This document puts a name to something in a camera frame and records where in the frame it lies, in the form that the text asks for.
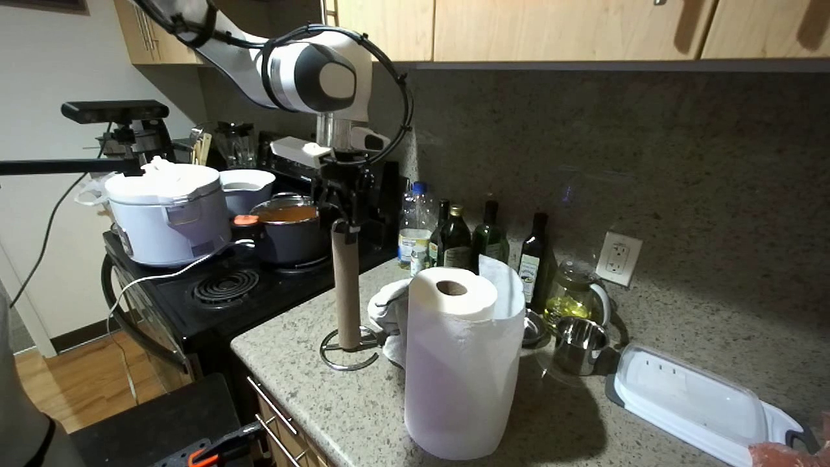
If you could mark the dark bottle white label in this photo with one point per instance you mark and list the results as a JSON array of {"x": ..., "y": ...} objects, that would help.
[{"x": 534, "y": 264}]

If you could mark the white rice cooker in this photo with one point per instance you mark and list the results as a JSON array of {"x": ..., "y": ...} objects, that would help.
[{"x": 163, "y": 216}]

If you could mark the white paper towel roll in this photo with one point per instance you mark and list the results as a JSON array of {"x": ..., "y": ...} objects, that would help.
[{"x": 457, "y": 373}]

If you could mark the white wall outlet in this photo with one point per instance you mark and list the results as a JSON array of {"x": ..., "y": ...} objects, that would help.
[{"x": 617, "y": 257}]

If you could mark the black orange clamp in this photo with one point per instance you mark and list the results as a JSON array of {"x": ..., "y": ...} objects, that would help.
[{"x": 215, "y": 450}]

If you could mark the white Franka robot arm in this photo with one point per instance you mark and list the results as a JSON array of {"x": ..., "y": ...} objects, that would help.
[{"x": 315, "y": 78}]

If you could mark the black stereo camera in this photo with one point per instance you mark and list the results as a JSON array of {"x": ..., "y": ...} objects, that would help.
[{"x": 113, "y": 111}]

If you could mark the black electric stove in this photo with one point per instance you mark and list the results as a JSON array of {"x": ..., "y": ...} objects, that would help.
[{"x": 249, "y": 300}]

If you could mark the white plastic tray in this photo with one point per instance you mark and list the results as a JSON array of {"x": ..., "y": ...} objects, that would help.
[{"x": 690, "y": 404}]

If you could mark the olive oil bottle gold cap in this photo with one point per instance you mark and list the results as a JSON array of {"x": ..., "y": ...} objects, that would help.
[{"x": 455, "y": 236}]

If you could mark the wooden lower cabinet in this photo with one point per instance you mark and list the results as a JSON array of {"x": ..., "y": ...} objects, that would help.
[{"x": 287, "y": 432}]

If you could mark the plastic oil bottle blue cap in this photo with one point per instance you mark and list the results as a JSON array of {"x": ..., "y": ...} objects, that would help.
[{"x": 419, "y": 230}]

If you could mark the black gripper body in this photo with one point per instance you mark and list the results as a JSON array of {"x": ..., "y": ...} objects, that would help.
[{"x": 354, "y": 177}]

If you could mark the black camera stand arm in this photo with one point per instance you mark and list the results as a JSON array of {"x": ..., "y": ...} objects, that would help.
[{"x": 69, "y": 168}]

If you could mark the small dark glass bottle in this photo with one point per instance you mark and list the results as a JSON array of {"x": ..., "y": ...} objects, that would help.
[{"x": 437, "y": 234}]

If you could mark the brown cardboard paper roll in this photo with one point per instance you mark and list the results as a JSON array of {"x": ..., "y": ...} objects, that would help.
[{"x": 348, "y": 286}]

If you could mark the metal paper towel holder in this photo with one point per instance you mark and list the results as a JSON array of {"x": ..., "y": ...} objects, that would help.
[{"x": 346, "y": 360}]

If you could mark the white bowl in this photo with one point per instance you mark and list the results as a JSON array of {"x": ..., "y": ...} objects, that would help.
[{"x": 246, "y": 190}]

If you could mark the glass cruet with yellow oil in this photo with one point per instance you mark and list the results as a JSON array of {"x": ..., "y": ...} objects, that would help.
[{"x": 572, "y": 300}]

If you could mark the glass coffee jar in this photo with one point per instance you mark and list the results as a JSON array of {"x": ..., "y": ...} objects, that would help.
[{"x": 235, "y": 143}]

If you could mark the wooden upper cabinets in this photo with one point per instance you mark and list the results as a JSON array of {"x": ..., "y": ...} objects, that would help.
[{"x": 562, "y": 30}]

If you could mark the black robot cart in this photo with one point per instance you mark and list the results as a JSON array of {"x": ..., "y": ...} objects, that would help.
[{"x": 145, "y": 423}]

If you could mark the slim green glass bottle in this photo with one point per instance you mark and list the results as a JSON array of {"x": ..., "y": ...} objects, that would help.
[{"x": 488, "y": 236}]

